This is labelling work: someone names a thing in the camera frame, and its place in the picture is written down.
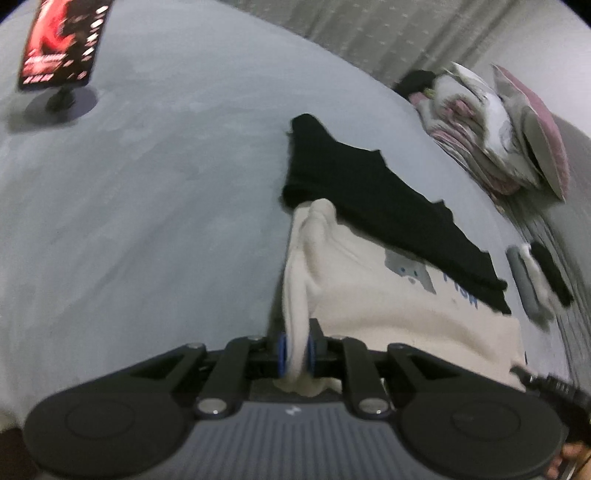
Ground grey striped bedding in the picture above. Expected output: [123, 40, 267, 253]
[499, 115, 591, 384]

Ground pink grey folded quilt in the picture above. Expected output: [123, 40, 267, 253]
[411, 62, 541, 195]

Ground round phone stand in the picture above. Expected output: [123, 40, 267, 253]
[25, 85, 99, 123]

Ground pink grey pillow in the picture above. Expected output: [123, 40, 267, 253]
[492, 64, 571, 202]

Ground black folded garment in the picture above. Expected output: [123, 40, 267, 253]
[531, 241, 574, 306]

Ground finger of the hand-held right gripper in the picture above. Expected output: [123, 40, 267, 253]
[509, 364, 539, 393]

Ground cream printed shirt black sleeves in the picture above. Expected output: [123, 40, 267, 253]
[268, 113, 527, 398]

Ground dark cloth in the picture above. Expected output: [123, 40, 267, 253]
[397, 69, 437, 97]

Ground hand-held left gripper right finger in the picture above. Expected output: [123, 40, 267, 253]
[307, 318, 467, 418]

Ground smartphone with red screen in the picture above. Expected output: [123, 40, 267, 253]
[17, 0, 115, 92]

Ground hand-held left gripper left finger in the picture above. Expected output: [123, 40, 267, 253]
[124, 332, 289, 418]

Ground grey dotted curtain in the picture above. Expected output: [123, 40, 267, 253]
[226, 0, 591, 88]

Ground person's right hand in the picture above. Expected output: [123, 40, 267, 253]
[558, 442, 591, 480]

